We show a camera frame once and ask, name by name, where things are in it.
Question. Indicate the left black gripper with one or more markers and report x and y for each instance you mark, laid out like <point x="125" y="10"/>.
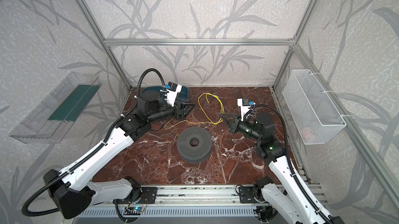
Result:
<point x="177" y="110"/>

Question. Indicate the teal plastic bin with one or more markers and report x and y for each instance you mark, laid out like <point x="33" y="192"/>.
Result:
<point x="183" y="95"/>
<point x="157" y="89"/>

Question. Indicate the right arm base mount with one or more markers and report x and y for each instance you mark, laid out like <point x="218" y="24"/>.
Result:
<point x="247" y="195"/>

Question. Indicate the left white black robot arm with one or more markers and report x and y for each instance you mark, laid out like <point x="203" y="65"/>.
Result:
<point x="70" y="191"/>

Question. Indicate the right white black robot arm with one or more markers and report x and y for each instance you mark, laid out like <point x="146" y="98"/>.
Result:
<point x="276" y="156"/>

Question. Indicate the grey perforated cable spool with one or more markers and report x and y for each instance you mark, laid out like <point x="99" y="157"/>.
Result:
<point x="195" y="145"/>

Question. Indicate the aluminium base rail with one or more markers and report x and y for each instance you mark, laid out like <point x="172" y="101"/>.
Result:
<point x="196" y="194"/>

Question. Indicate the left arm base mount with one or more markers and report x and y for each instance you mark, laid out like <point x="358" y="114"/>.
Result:
<point x="143" y="195"/>

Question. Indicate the white wire mesh basket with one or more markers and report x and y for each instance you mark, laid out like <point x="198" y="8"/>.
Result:
<point x="316" y="117"/>

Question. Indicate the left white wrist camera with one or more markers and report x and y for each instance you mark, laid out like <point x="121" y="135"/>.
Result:
<point x="170" y="92"/>

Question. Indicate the clear acrylic wall shelf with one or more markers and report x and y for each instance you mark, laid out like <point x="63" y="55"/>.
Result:
<point x="51" y="120"/>

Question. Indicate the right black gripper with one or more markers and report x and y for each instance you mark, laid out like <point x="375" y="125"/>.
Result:
<point x="235" y="125"/>

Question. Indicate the left teal plastic bin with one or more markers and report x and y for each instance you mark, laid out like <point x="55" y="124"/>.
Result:
<point x="157" y="89"/>

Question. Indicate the right teal plastic bin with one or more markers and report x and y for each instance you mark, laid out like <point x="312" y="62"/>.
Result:
<point x="183" y="95"/>

